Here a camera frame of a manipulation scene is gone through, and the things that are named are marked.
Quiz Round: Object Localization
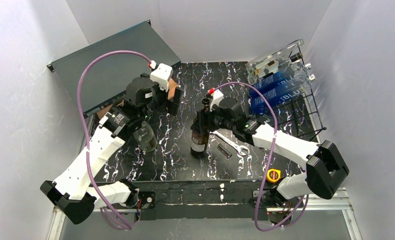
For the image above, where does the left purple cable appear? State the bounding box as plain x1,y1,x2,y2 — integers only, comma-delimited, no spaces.
76,50,157,231

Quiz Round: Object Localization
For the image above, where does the yellow tape measure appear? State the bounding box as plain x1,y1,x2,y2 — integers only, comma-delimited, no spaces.
266,168,282,184

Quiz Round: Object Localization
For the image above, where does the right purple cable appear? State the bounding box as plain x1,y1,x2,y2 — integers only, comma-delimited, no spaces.
214,81,309,233

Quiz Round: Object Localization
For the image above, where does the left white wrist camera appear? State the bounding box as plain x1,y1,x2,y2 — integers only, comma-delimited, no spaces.
148,60,174,92

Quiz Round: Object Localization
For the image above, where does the black wire wine rack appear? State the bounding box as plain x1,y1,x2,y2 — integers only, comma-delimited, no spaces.
250,46,328,143

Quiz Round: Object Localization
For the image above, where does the brown wooden board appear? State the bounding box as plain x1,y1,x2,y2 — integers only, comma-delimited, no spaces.
96,78,179,120

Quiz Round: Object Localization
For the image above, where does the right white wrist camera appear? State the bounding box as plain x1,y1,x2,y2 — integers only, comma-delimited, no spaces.
208,88,224,112

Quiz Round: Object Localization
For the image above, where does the clear round glass bottle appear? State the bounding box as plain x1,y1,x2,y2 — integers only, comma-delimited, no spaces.
245,39,304,69

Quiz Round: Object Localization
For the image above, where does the silver combination wrench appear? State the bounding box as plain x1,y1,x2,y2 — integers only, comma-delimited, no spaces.
210,131,250,156

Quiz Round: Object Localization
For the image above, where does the blue square bottle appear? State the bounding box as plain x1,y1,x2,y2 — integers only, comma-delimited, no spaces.
249,74,311,114
251,62,308,94

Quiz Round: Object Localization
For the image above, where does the clear square labelled bottle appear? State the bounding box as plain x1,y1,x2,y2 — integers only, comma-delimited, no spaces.
246,52,303,84

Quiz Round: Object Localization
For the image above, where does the grey metal electronics box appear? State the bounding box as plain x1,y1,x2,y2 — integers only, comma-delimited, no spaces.
47,21,181,118

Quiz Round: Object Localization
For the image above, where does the dark green wine bottle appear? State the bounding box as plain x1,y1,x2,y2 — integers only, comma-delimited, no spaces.
190,98,210,158

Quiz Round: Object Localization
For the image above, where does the purple cable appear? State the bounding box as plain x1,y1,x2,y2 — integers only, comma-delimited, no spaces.
214,81,309,233
76,50,157,231

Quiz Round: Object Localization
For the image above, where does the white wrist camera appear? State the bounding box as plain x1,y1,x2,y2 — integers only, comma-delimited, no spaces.
208,88,224,112
148,60,174,92

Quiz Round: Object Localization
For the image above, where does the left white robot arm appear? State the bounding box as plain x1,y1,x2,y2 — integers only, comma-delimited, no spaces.
40,75,181,229

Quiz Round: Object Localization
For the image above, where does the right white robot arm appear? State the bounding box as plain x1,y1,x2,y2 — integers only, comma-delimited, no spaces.
191,97,350,204

